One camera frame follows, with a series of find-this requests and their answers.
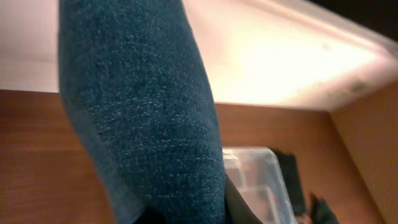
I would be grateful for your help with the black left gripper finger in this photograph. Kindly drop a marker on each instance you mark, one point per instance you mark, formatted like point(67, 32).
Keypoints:
point(237, 210)

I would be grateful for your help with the clear plastic storage bin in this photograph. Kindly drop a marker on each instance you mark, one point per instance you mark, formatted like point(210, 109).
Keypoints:
point(256, 173)

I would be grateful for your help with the dark blue jeans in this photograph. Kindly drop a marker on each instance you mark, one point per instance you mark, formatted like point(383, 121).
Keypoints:
point(134, 87)

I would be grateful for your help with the black garment with orange tips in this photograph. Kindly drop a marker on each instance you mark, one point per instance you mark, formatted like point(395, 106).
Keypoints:
point(290, 173)

